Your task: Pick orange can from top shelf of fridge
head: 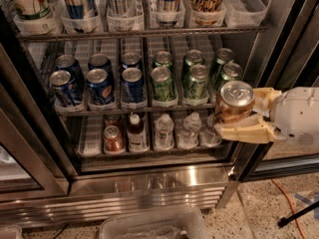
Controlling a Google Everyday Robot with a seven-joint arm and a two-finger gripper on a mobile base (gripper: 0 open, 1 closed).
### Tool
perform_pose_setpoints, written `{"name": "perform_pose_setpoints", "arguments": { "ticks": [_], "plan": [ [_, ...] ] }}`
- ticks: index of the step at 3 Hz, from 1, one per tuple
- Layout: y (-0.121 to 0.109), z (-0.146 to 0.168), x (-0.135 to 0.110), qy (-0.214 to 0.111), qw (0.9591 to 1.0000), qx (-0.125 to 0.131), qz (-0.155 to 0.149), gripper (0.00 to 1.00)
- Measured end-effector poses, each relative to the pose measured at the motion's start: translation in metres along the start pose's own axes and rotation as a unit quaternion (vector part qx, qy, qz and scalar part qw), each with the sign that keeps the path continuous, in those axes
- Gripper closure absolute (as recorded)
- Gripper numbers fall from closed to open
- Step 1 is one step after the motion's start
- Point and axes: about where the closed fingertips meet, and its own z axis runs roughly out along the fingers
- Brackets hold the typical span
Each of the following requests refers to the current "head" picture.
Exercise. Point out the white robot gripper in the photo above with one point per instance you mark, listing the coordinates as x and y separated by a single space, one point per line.
296 114

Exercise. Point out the orange lacroix can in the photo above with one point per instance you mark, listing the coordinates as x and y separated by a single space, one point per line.
205 11
234 102

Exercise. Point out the green can front right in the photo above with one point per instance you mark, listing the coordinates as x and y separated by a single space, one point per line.
229 72

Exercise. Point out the green can back right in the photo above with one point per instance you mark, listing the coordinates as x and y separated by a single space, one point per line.
221 57

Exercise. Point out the green can front middle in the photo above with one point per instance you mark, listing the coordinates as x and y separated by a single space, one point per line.
195 82

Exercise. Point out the green can back middle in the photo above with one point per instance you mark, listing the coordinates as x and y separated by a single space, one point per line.
191 58

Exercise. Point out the green can front left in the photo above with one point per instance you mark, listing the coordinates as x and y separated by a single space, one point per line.
163 86

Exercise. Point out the green can back left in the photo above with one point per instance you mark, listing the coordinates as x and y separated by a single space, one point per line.
163 59

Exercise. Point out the blue Pepsi can front right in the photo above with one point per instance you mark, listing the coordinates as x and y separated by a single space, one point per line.
133 82

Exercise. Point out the blue pepsi can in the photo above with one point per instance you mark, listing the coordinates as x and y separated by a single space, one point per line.
70 64
133 82
65 88
100 61
131 60
100 85

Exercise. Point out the blue Pepsi can back right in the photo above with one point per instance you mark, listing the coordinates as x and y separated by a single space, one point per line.
131 60

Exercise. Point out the red soda can front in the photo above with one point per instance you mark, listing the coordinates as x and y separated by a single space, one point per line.
113 140

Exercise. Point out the red soda can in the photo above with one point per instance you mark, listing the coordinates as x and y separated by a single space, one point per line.
113 119
113 140

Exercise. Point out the red soda can back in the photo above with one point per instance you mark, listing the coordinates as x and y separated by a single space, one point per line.
113 119

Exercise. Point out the blue Red Bull can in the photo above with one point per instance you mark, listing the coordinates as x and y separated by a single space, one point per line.
167 12

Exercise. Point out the stainless steel fridge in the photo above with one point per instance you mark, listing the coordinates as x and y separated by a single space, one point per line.
54 169

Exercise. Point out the blue Pepsi can front middle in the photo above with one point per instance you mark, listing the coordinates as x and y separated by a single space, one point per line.
100 85

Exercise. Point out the blue Pepsi can back middle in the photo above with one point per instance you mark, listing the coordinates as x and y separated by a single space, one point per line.
100 61

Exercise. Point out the blue Pepsi can front left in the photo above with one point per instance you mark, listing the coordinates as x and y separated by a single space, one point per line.
65 88

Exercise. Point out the blue Pepsi can back left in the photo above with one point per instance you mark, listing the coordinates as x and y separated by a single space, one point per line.
70 64

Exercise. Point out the white green drink can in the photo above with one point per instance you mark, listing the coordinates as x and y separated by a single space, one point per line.
30 10

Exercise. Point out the clear water bottle right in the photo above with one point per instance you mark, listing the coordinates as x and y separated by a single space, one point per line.
208 136

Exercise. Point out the clear water bottle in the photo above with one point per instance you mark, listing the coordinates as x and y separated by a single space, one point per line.
208 136
163 132
188 130

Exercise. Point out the clear water bottle middle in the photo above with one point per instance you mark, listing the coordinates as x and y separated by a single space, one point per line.
188 130

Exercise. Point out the clear water bottle left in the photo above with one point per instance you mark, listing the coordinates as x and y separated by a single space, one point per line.
163 132

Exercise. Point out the white tray top right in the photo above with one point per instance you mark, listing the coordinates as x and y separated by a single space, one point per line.
241 13

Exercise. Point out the black stand leg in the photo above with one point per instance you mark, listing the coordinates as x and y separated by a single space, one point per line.
286 220

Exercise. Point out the brown drink bottle white cap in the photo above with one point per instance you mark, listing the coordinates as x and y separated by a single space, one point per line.
137 134

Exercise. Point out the clear plastic bin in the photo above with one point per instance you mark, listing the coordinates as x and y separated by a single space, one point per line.
163 223

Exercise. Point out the small clear container corner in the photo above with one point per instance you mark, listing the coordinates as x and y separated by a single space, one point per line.
11 232

